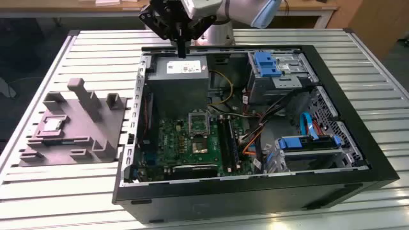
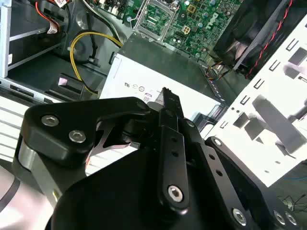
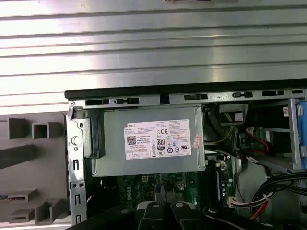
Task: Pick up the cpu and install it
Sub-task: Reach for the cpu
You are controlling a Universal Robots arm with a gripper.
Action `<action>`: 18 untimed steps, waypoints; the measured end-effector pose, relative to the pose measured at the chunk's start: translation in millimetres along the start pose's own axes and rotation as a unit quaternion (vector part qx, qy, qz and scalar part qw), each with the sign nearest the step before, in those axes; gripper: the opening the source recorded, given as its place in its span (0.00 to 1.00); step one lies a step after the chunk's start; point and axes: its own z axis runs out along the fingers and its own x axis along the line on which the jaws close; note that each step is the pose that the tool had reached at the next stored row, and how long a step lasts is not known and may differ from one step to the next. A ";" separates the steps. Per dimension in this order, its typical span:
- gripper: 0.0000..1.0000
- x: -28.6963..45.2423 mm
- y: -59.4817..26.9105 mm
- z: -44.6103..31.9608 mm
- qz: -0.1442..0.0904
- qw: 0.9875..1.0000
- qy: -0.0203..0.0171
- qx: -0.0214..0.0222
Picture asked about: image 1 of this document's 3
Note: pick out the silver metal disk bay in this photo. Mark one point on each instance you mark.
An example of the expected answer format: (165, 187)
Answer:
(347, 158)

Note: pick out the grey power supply unit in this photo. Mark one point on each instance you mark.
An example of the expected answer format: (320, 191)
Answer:
(176, 88)

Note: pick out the black graphics card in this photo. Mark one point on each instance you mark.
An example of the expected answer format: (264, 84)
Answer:
(195, 169)

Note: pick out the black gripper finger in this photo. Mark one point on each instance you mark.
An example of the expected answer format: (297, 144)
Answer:
(156, 26)
(197, 28)

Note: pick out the small white box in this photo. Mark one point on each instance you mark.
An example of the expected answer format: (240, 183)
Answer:
(108, 2)

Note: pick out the wooden cabinet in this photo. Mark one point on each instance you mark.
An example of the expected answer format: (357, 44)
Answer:
(373, 24)

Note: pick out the silver metal drive cage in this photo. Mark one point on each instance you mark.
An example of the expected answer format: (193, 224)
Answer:
(285, 82)

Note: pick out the silver square CPU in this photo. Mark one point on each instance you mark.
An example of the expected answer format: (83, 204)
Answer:
(53, 124)

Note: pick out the hard disk in blue carrier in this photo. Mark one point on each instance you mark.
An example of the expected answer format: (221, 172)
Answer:
(292, 143)

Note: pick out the green loose RAM stick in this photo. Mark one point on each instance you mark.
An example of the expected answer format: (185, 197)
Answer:
(60, 141)

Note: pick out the blue video port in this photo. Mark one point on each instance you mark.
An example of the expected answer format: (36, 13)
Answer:
(133, 173)

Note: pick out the grey parts rack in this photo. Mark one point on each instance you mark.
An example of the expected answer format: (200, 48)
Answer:
(80, 124)

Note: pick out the green motherboard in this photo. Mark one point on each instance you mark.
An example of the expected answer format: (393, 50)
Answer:
(179, 134)

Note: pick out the blue plastic drive latch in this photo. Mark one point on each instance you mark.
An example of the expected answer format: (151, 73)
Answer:
(265, 62)

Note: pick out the black open PC case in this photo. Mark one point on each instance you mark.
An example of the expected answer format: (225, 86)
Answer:
(224, 201)

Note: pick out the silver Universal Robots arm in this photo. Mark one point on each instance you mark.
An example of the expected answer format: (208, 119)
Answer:
(217, 33)

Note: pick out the black RAM slot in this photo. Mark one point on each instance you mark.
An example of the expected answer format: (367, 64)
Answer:
(224, 143)

